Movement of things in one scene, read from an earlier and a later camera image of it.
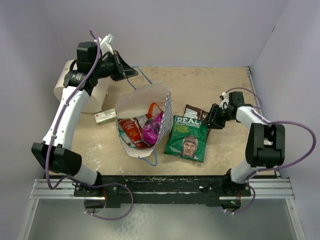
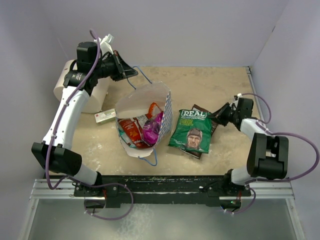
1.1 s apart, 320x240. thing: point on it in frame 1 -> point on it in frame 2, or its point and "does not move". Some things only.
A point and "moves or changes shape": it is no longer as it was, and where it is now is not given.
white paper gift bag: (137, 101) does not move
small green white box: (105, 116) does not move
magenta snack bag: (151, 129) does not move
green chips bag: (187, 138) moves or changes shape
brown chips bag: (194, 112) -> (214, 124)
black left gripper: (126, 71) does not move
